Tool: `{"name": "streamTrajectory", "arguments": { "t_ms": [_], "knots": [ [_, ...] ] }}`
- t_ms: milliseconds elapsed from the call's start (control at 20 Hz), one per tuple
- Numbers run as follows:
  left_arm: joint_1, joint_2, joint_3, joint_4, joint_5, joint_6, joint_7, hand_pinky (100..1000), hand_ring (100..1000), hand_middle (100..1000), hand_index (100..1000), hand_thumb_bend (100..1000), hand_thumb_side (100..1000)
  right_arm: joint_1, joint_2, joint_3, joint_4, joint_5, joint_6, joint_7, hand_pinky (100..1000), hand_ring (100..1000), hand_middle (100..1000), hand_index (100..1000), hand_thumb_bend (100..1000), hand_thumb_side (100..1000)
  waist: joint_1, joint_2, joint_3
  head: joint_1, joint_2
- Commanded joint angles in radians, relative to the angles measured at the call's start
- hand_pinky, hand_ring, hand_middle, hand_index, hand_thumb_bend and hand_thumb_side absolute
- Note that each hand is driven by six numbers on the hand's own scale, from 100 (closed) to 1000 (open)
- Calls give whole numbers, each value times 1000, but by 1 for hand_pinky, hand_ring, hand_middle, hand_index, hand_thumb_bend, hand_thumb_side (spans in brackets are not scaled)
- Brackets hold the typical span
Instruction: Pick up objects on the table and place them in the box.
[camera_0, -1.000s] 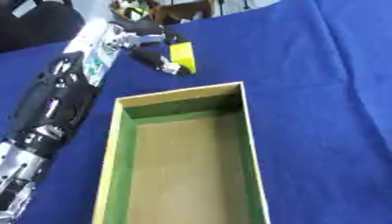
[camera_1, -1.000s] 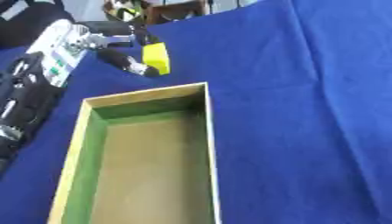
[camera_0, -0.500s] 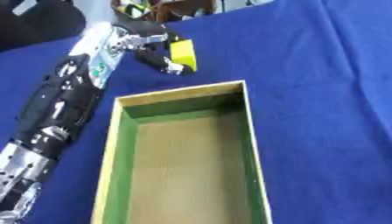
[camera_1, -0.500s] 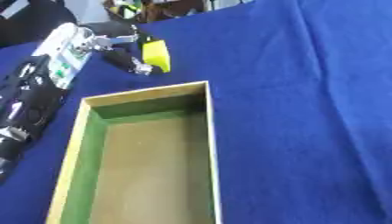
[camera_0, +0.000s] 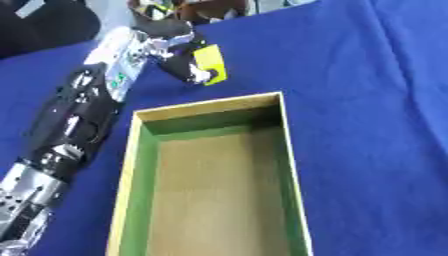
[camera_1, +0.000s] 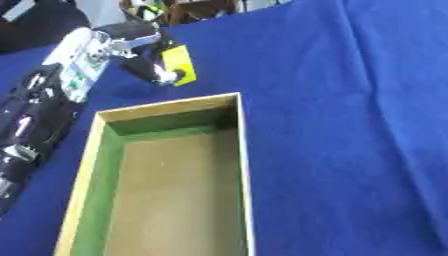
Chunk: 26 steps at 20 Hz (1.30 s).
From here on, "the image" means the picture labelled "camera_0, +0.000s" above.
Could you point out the cardboard box with green inside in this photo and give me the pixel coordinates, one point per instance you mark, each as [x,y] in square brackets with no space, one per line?
[216,180]

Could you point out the black bag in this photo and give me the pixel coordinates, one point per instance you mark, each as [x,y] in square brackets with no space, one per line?
[44,23]

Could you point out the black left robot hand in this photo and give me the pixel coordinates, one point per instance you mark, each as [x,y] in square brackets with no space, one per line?
[172,53]

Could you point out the brown object beyond table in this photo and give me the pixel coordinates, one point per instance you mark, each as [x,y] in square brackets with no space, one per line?
[204,10]

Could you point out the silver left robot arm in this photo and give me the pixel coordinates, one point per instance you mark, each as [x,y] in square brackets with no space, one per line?
[76,126]

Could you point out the yellow block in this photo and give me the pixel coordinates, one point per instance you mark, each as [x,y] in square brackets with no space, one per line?
[211,60]

